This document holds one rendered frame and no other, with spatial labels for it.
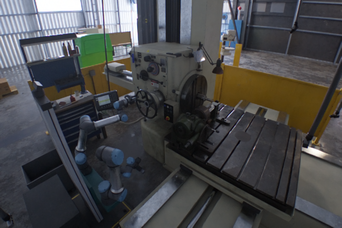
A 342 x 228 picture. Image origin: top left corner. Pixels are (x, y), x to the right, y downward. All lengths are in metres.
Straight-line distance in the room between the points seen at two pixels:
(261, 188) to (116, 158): 1.20
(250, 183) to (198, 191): 0.52
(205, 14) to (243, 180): 1.90
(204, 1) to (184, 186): 2.15
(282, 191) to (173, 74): 1.50
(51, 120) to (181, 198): 1.30
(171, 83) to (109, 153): 1.01
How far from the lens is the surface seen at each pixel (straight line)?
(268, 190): 1.62
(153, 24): 2.84
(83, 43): 5.55
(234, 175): 1.60
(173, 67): 1.77
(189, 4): 2.38
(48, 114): 1.20
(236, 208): 1.77
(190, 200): 1.72
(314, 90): 3.91
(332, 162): 3.02
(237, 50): 7.51
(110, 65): 3.41
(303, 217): 2.24
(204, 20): 2.25
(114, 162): 1.31
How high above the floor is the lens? 2.21
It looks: 27 degrees down
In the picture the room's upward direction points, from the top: straight up
